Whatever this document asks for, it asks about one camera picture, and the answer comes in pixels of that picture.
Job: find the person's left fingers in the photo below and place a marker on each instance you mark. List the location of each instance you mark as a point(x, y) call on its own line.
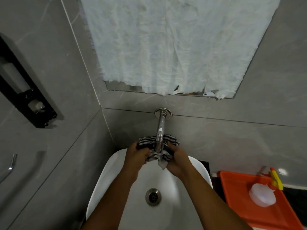
point(146, 154)

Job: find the black wall soap dispenser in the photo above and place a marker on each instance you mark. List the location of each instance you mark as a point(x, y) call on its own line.
point(22, 88)

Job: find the orange plastic tray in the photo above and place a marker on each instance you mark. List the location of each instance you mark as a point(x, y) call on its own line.
point(259, 201)

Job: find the chrome towel bar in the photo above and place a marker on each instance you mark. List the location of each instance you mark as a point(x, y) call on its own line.
point(8, 168)

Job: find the person's right thumb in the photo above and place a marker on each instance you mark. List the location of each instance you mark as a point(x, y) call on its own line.
point(171, 146)

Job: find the white ceramic sink basin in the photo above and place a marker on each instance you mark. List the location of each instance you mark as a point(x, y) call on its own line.
point(153, 196)

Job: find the chrome wall faucet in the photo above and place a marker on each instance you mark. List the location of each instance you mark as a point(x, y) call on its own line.
point(160, 128)

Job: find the metal sink drain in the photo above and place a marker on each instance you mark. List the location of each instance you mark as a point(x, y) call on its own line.
point(153, 197)

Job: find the person's left hand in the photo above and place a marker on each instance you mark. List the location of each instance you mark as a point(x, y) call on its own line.
point(135, 157)

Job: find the person's right hand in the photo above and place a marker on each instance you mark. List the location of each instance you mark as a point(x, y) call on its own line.
point(178, 161)

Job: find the person's right forearm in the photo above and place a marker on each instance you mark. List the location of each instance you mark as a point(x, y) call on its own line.
point(211, 203)

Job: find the white spray bottle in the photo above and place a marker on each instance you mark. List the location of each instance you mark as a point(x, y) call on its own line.
point(265, 191)

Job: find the wall mirror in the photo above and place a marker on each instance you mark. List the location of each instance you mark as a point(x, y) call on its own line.
point(196, 93)

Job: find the black white striped cloth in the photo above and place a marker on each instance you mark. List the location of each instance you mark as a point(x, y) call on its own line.
point(157, 150)

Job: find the person's left forearm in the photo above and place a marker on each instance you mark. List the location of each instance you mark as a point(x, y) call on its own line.
point(109, 201)

